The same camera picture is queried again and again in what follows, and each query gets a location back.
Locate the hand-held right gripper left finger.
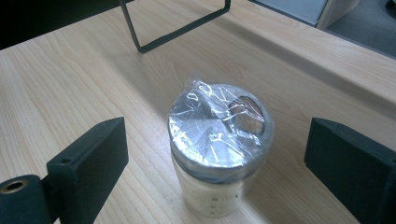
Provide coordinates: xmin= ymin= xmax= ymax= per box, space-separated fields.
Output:
xmin=46 ymin=117 xmax=130 ymax=224

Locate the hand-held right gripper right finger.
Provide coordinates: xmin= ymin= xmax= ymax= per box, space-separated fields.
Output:
xmin=304 ymin=117 xmax=396 ymax=224

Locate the small jar with silver lid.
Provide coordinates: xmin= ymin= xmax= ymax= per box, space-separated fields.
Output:
xmin=167 ymin=73 xmax=276 ymax=219

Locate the black metal shelf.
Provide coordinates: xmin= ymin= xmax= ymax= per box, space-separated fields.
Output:
xmin=118 ymin=0 xmax=233 ymax=54

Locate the wooden cabinet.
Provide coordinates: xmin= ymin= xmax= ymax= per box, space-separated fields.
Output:
xmin=316 ymin=0 xmax=362 ymax=31

